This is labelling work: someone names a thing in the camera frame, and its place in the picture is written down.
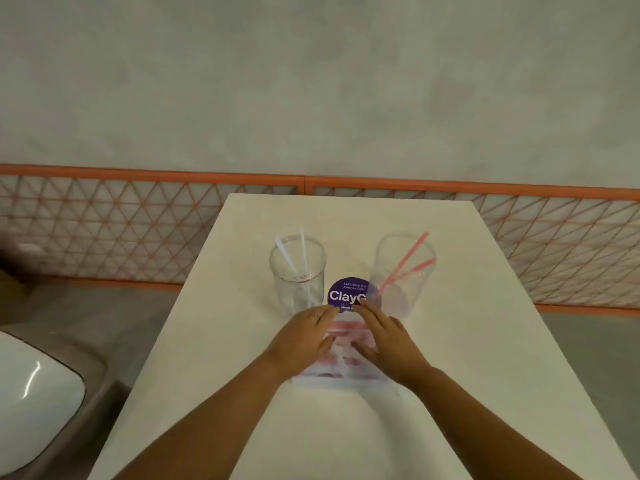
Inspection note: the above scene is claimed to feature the person's right forearm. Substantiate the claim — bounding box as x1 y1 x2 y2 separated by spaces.
413 366 585 480

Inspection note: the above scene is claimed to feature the orange lattice fence panel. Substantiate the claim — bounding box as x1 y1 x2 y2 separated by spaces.
0 163 307 291
305 175 640 318

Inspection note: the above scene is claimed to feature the round purple sticker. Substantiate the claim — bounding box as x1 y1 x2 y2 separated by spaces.
325 277 376 313

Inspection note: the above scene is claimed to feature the pile of mixed straws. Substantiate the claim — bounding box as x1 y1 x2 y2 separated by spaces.
299 317 386 381

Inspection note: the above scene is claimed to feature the brown cardboard box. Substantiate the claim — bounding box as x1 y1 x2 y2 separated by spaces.
0 264 36 323

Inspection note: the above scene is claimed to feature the clear plastic bag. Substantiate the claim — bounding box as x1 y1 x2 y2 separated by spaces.
289 314 403 395

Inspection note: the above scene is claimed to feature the beige chair with white seat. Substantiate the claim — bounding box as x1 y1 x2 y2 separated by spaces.
0 319 131 480

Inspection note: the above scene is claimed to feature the clear jar with pink straws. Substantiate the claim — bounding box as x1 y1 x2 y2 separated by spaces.
367 233 437 321

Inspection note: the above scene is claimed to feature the white drinking straw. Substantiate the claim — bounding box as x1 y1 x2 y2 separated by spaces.
298 226 319 308
273 234 301 283

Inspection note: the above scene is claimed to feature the clear jar with white straws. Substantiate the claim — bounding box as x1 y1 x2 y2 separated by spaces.
269 235 327 315

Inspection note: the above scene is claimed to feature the person's right hand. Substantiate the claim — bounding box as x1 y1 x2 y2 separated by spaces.
353 299 434 389

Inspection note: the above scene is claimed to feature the person's left forearm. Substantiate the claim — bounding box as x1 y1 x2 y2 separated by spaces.
112 354 296 480

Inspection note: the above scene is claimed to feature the pink drinking straw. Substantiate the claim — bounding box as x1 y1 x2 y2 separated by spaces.
377 231 431 295
382 257 437 291

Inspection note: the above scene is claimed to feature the person's left hand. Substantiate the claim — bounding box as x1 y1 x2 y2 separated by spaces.
262 304 342 383

